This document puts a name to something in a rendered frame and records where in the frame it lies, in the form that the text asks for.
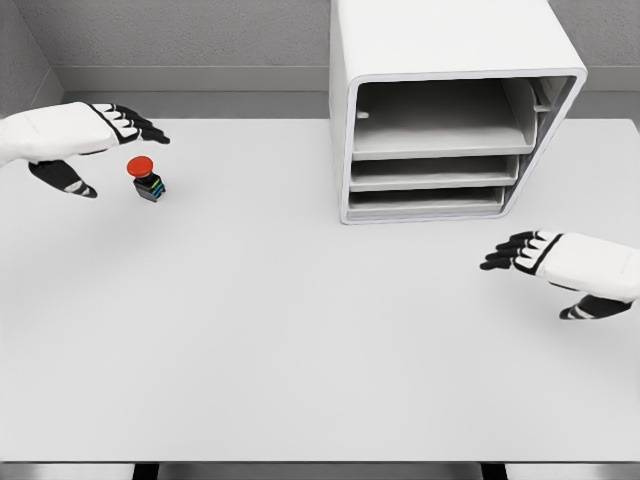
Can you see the shallow grey cabinet drawer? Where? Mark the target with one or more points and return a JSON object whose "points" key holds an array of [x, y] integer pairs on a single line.
{"points": [[425, 206], [430, 177]]}

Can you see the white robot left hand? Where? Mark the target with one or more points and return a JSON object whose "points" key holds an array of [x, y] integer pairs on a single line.
{"points": [[75, 130]]}

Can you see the tall grey cabinet drawer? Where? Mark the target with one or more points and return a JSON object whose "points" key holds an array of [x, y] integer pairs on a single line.
{"points": [[440, 135]]}

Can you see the red button load switch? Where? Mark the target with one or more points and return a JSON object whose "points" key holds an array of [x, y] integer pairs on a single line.
{"points": [[146, 181]]}

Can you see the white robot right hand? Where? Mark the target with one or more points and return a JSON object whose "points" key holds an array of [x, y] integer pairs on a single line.
{"points": [[585, 262]]}

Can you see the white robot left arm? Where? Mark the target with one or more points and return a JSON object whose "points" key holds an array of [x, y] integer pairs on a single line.
{"points": [[9, 142]]}

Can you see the white multi-storey storage cabinet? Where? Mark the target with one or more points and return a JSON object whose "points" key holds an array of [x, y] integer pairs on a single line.
{"points": [[425, 35]]}

